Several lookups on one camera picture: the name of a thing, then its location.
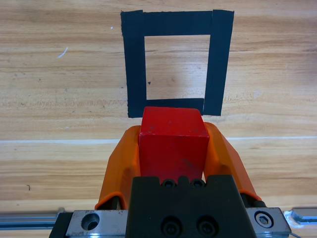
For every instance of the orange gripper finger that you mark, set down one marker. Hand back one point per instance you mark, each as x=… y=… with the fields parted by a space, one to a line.
x=223 y=158
x=119 y=168

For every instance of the red wooden block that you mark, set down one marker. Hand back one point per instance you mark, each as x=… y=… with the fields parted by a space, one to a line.
x=173 y=148

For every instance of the black tape square outline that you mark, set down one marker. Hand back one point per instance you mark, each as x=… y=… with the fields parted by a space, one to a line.
x=133 y=62

